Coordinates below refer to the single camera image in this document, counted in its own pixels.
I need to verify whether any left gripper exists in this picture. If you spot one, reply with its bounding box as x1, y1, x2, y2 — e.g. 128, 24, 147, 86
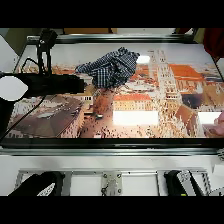
54, 73, 86, 95

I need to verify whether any person's hand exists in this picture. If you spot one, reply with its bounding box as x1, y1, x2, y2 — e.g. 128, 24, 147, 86
202, 111, 224, 138

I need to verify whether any checked shirt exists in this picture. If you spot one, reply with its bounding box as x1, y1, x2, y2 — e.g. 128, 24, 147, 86
75, 46, 141, 90

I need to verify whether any red garment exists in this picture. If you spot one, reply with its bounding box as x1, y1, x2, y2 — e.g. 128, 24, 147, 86
203, 28, 224, 62

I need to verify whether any black cable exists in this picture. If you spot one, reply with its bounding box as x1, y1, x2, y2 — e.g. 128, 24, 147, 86
0, 94, 48, 143

